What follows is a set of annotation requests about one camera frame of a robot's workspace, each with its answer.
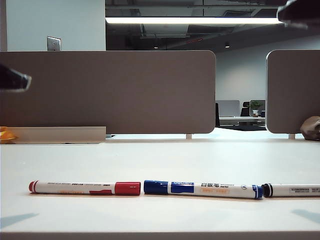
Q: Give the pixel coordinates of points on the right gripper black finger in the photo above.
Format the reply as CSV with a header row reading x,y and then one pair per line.
x,y
302,12

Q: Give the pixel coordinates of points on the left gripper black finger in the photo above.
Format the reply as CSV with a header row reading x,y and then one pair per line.
x,y
12,80

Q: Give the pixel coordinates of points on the red whiteboard marker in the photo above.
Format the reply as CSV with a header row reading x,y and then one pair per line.
x,y
75,187

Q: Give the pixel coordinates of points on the black whiteboard marker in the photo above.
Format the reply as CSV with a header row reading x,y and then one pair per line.
x,y
295,190

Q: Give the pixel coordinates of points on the blue whiteboard marker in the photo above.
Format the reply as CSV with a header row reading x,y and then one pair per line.
x,y
212,190

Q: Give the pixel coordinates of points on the orange object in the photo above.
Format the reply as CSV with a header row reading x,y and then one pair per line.
x,y
6,135

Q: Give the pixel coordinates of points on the black ceiling spot lamp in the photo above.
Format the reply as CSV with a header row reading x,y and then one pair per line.
x,y
227,45

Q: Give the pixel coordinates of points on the potted green plant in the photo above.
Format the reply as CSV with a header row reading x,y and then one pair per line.
x,y
255,106

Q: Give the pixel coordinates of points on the black office chair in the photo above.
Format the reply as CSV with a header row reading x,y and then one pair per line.
x,y
245,110

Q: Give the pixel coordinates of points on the ceiling strip light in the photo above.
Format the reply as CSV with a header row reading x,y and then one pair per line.
x,y
187,20

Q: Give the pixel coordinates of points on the brown crumpled object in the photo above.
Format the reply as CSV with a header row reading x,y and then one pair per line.
x,y
311,128

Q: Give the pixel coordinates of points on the grey background divider panel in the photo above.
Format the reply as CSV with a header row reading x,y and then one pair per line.
x,y
228,108

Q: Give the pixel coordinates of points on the white divider support foot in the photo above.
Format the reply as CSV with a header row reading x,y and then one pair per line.
x,y
189,136
292,136

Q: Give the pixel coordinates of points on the white background desk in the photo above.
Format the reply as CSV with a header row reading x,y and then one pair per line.
x,y
237,120

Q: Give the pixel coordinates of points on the metal wall plate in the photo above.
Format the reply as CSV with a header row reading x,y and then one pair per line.
x,y
54,44

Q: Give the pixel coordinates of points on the grey ceiling air duct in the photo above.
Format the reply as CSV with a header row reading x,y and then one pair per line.
x,y
165,30

